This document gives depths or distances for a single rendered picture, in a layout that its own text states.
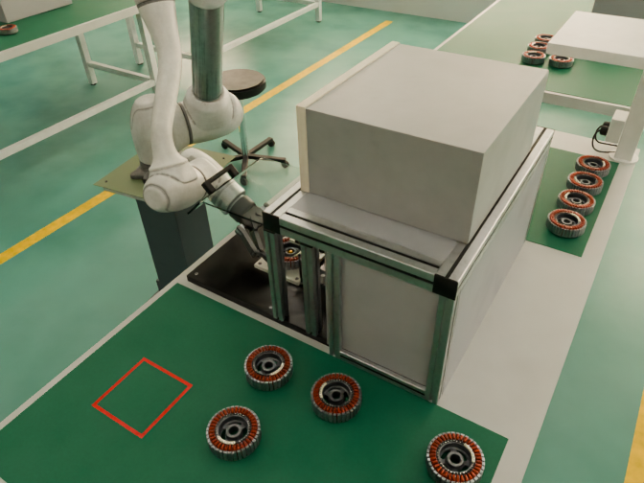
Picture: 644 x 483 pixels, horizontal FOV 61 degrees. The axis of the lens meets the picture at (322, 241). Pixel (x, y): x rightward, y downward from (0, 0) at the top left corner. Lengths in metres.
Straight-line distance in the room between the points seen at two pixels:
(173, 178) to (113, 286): 1.47
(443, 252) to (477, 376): 0.39
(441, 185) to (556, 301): 0.64
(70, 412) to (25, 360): 1.29
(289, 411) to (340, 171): 0.54
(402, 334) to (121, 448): 0.63
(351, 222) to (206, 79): 0.93
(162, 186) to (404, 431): 0.81
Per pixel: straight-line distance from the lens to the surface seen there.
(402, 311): 1.15
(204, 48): 1.82
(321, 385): 1.26
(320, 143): 1.15
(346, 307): 1.23
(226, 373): 1.35
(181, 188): 1.44
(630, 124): 2.24
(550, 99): 2.77
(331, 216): 1.16
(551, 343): 1.48
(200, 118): 2.00
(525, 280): 1.63
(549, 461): 2.19
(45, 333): 2.74
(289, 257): 1.52
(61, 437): 1.36
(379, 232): 1.12
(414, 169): 1.06
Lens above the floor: 1.79
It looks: 38 degrees down
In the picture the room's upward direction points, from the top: 2 degrees counter-clockwise
